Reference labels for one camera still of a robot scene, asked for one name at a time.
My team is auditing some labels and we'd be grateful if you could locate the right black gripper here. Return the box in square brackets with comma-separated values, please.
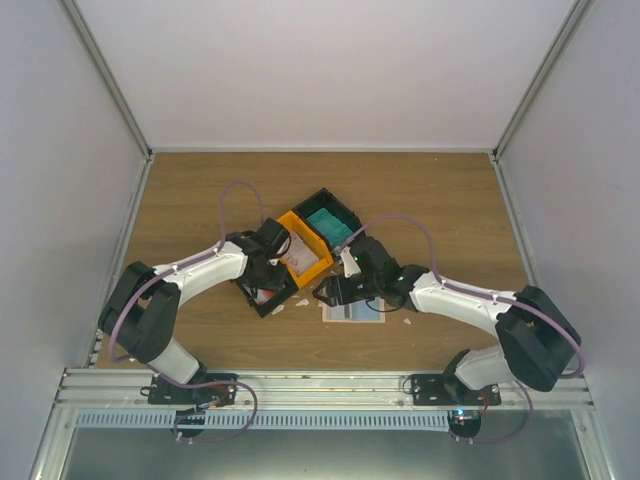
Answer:
[313, 273, 382, 308]

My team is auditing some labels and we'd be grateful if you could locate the black bin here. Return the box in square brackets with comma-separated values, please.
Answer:
[234, 270, 298, 318]
[292, 188, 362, 251]

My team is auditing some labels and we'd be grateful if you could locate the white pink cards stack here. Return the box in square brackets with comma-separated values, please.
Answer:
[281, 231, 318, 276]

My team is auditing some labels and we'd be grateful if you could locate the orange bin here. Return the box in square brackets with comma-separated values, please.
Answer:
[277, 211, 334, 289]

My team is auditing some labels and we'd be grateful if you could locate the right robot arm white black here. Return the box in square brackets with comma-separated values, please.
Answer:
[313, 236, 581, 405]

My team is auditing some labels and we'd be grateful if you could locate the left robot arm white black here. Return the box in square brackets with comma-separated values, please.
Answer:
[98, 218, 292, 404]

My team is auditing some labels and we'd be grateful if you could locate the red white cards stack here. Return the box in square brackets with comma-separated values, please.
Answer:
[254, 289, 277, 305]

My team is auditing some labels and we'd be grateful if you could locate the teal cards stack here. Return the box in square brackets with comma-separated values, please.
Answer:
[307, 208, 353, 249]

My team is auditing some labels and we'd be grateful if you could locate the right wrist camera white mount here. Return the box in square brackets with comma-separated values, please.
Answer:
[340, 247, 361, 278]

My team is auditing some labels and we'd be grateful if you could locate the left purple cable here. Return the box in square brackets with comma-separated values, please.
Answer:
[108, 180, 266, 391]

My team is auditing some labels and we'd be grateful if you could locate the purple cable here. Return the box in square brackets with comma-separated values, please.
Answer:
[108, 180, 266, 391]
[337, 214, 587, 379]

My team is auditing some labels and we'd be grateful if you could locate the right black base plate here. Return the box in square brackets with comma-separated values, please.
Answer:
[408, 373, 502, 407]

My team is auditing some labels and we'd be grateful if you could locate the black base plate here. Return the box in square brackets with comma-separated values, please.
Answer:
[139, 373, 238, 407]
[408, 373, 502, 407]

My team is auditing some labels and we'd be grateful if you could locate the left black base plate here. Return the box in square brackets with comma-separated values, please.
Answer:
[139, 373, 238, 407]

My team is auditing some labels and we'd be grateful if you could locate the aluminium rail frame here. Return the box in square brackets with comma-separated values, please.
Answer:
[54, 369, 595, 411]

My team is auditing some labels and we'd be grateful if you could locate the grey slotted cable duct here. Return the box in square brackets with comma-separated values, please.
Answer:
[76, 409, 449, 432]

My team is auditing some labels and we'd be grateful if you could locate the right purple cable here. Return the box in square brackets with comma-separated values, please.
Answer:
[337, 214, 587, 379]

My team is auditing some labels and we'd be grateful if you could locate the left aluminium corner post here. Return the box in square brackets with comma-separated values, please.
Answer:
[58, 0, 153, 163]

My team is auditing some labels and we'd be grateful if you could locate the aluminium corner post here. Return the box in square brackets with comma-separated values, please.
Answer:
[490, 0, 594, 163]
[58, 0, 153, 163]

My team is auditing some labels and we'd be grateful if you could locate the right aluminium corner post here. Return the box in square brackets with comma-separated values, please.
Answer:
[490, 0, 594, 163]

